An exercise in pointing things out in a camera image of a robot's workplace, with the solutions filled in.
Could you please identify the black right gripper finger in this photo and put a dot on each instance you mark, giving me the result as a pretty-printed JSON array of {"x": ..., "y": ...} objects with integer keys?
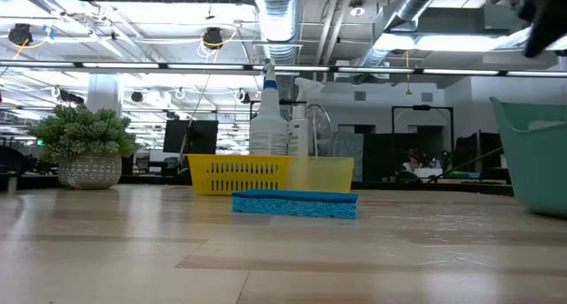
[{"x": 547, "y": 25}]

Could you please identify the clear spray bottle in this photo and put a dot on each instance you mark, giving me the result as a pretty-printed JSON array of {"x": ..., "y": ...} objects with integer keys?
[{"x": 319, "y": 122}]

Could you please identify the white lotion bottle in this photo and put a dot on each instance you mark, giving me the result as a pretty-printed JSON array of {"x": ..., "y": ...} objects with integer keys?
[{"x": 298, "y": 133}]

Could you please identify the blue liquid spray bottle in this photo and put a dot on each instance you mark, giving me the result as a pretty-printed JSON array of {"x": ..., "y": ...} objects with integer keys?
[{"x": 268, "y": 127}]

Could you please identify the blue rectangular sponge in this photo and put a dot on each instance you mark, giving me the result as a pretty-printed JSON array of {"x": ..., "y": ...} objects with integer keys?
[{"x": 294, "y": 204}]

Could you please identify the black monitor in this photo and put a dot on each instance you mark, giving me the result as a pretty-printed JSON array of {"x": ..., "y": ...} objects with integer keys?
[
  {"x": 478, "y": 149},
  {"x": 195, "y": 137}
]

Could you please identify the teal plastic tub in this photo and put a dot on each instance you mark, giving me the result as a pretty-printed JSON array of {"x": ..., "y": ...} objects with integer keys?
[{"x": 540, "y": 171}]

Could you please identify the black gantry stand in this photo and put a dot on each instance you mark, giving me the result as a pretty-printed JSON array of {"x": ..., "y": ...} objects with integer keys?
[{"x": 421, "y": 107}]

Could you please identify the person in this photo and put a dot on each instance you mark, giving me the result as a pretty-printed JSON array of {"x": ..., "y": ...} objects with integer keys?
[{"x": 414, "y": 160}]

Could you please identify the yellow translucent tray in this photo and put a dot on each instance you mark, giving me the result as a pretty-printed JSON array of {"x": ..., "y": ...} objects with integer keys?
[{"x": 323, "y": 173}]

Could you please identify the yellow slotted basket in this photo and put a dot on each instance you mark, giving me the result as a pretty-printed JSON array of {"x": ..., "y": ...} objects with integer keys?
[{"x": 239, "y": 173}]

